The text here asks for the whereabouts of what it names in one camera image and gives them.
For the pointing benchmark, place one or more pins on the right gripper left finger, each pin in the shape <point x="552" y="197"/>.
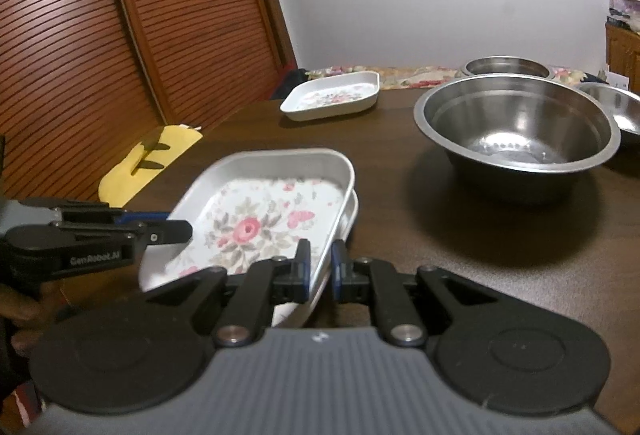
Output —
<point x="266" y="284"/>

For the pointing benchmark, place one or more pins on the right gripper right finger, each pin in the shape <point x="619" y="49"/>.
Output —
<point x="377" y="284"/>

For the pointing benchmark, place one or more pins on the floral square plate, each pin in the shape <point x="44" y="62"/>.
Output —
<point x="294" y="315"/>
<point x="254" y="205"/>
<point x="331" y="96"/>

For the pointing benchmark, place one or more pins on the left hand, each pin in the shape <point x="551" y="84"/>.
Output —
<point x="32" y="316"/>

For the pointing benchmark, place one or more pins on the yellow plush toy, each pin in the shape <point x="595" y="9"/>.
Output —
<point x="145" y="161"/>

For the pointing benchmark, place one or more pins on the large steel bowl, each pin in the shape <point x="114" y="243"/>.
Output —
<point x="517" y="135"/>

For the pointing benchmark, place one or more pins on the wooden louvered wardrobe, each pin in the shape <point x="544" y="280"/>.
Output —
<point x="82" y="81"/>

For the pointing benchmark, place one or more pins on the floral bed quilt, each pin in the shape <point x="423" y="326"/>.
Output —
<point x="395" y="78"/>

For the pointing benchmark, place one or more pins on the dark clothes on bed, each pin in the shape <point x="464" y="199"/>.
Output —
<point x="291" y="80"/>

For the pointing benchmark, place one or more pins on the far steel bowl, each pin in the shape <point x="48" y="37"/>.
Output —
<point x="505" y="65"/>

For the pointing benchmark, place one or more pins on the small right steel bowl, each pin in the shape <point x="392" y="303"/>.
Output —
<point x="622" y="104"/>

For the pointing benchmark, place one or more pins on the wooden sideboard cabinet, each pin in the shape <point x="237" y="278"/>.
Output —
<point x="623" y="54"/>

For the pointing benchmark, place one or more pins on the stack of folded cloths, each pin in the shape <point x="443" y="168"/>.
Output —
<point x="625" y="13"/>

